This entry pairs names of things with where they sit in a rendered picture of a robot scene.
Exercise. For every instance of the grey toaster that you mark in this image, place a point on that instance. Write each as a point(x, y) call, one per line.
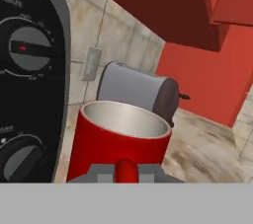
point(131, 86)

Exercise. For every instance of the dark red wall cabinet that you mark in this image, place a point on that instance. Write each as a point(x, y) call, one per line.
point(158, 4)

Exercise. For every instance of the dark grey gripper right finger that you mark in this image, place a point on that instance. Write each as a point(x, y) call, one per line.
point(152, 170)

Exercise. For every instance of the red mug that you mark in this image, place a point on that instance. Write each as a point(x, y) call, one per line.
point(108, 142)

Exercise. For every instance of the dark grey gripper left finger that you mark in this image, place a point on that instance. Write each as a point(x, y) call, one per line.
point(95, 171)

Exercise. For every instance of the tall red cabinet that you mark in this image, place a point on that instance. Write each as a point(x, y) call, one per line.
point(204, 80)

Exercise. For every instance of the large grey oven knob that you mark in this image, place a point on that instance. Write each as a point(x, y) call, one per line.
point(29, 48)

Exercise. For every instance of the small grey oven knob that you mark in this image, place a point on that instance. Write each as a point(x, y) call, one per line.
point(21, 164)

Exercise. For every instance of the grey wall socket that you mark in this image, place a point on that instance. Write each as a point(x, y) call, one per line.
point(91, 63)

